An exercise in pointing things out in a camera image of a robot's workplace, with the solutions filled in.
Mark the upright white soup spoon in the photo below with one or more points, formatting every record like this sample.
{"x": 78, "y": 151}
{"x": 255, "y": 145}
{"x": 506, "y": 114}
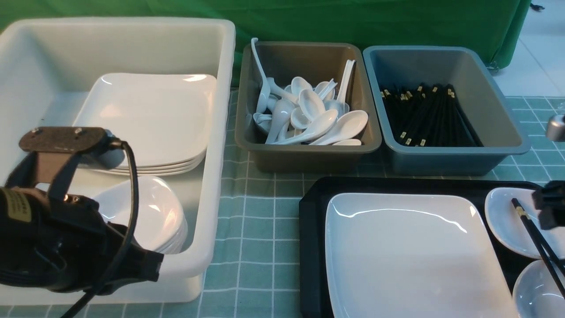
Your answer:
{"x": 264, "y": 86}

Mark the small white dish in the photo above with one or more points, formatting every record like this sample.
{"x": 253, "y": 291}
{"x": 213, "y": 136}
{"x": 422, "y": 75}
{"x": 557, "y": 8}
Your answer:
{"x": 506, "y": 224}

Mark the bottom white square plate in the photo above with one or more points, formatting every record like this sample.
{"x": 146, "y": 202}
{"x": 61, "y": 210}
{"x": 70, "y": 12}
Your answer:
{"x": 176, "y": 173}

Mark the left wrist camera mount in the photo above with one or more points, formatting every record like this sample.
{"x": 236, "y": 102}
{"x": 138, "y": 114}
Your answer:
{"x": 54, "y": 153}

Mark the black plastic serving tray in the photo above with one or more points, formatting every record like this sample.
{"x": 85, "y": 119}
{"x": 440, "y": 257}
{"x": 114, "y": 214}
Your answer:
{"x": 314, "y": 299}

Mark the leaning white soup spoon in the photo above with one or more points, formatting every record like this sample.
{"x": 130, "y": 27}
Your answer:
{"x": 342, "y": 94}

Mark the bundle of black chopsticks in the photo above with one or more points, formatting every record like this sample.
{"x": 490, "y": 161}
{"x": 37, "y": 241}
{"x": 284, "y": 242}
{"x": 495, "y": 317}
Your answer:
{"x": 428, "y": 116}

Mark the white soup spoon pile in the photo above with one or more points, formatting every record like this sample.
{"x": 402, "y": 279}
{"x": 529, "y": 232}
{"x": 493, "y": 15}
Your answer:
{"x": 292, "y": 114}

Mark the green backdrop cloth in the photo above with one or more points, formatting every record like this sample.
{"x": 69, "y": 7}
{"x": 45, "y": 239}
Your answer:
{"x": 490, "y": 28}

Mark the stacked small white bowls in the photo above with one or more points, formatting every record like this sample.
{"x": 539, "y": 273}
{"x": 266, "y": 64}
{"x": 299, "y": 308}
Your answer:
{"x": 174, "y": 245}

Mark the brown plastic spoon bin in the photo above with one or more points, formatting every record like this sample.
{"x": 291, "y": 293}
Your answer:
{"x": 315, "y": 62}

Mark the large white plastic tub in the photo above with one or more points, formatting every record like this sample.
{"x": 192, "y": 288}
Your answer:
{"x": 49, "y": 65}

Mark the black chopstick pair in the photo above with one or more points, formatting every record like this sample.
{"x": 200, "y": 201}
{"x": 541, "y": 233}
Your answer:
{"x": 549, "y": 257}

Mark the white square rice plate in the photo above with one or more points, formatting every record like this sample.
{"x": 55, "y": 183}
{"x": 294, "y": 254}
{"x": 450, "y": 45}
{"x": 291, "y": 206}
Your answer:
{"x": 412, "y": 256}

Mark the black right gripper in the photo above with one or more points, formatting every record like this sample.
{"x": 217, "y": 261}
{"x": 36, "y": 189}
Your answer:
{"x": 550, "y": 202}

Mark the blue-grey plastic chopstick bin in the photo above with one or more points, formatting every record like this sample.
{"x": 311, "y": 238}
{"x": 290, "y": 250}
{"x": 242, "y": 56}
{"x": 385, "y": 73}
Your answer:
{"x": 480, "y": 98}

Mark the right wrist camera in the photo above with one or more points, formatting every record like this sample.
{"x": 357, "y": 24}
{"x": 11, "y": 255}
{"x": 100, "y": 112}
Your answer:
{"x": 555, "y": 130}

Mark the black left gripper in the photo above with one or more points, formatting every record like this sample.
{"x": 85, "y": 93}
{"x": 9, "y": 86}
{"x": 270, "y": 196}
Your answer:
{"x": 61, "y": 246}

